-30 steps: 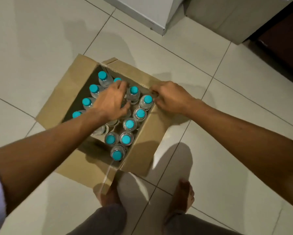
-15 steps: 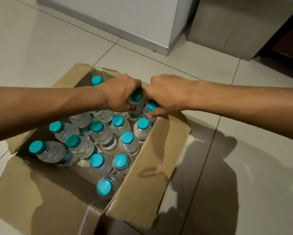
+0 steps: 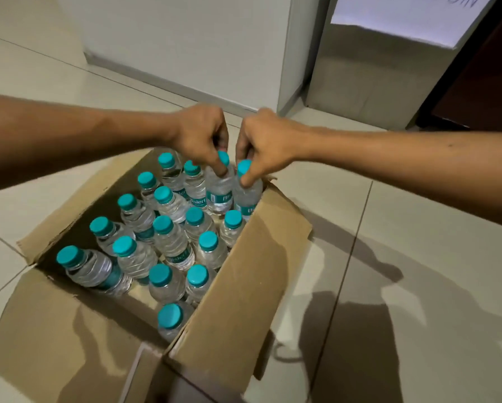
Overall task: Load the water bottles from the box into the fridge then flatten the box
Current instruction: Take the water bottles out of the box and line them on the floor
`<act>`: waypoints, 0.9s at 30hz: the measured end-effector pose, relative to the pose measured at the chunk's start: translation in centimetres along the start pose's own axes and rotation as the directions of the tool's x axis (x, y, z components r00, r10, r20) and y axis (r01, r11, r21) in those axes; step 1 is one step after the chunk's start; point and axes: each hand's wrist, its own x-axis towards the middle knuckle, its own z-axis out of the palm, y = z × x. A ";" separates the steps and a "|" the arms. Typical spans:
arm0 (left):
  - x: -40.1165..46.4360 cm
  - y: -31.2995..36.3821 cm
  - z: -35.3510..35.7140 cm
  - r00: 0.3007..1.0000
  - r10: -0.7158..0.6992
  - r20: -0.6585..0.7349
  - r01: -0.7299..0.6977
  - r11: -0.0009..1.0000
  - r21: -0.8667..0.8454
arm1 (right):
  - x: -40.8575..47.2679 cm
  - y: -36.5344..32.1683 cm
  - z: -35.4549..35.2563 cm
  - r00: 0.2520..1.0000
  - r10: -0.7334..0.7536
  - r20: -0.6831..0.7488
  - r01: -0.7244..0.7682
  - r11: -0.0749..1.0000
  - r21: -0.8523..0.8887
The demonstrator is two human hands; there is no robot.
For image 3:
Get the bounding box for person's right hand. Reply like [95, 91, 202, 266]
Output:
[235, 106, 319, 189]

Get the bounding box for person's left hand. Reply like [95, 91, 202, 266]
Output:
[166, 102, 231, 177]

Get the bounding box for bottle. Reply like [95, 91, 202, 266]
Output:
[232, 159, 263, 221]
[204, 151, 236, 217]

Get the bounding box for water bottles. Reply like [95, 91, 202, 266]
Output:
[56, 151, 248, 343]

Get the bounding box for printed cardboard box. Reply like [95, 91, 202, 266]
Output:
[0, 146, 315, 403]

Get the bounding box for dark maroon refrigerator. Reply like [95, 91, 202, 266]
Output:
[416, 0, 502, 133]

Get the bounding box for person's left forearm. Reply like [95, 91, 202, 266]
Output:
[0, 92, 180, 196]

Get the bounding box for person's right forearm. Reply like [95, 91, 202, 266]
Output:
[305, 125, 502, 231]

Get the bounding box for steel bin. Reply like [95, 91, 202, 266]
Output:
[306, 0, 457, 130]

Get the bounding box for white paper sign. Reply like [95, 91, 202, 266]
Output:
[330, 0, 497, 50]

